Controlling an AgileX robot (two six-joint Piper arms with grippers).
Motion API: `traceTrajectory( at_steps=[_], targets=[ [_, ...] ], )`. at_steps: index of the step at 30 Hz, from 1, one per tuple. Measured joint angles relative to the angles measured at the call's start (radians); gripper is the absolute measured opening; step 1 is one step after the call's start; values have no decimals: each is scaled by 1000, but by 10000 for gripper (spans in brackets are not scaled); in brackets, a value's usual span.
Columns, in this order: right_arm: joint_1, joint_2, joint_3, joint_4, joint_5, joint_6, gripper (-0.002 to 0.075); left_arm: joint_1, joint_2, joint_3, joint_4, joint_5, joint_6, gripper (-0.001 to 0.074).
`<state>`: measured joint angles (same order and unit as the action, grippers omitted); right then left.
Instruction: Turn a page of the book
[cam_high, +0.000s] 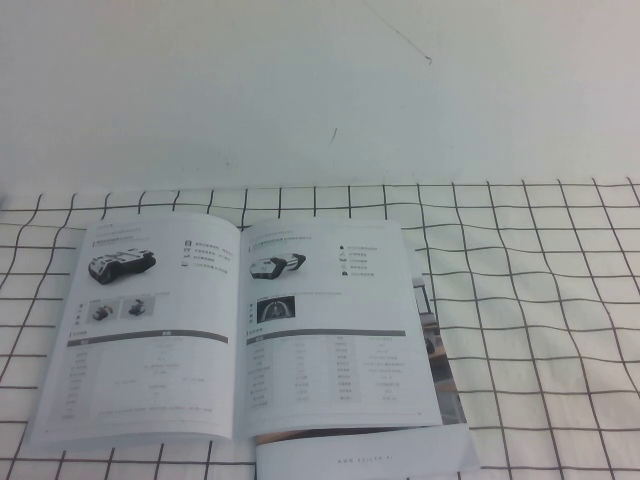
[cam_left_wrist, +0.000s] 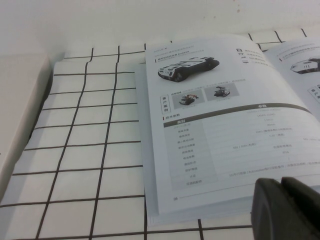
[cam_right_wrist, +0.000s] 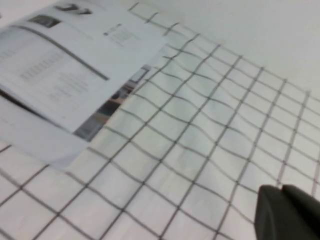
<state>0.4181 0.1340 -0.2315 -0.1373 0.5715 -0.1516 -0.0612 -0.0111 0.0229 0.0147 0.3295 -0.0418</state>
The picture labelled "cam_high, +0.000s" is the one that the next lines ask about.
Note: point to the white product catalogue book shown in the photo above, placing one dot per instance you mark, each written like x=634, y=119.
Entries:
x=325, y=360

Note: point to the white black-grid tablecloth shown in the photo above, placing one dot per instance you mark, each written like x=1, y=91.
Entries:
x=550, y=375

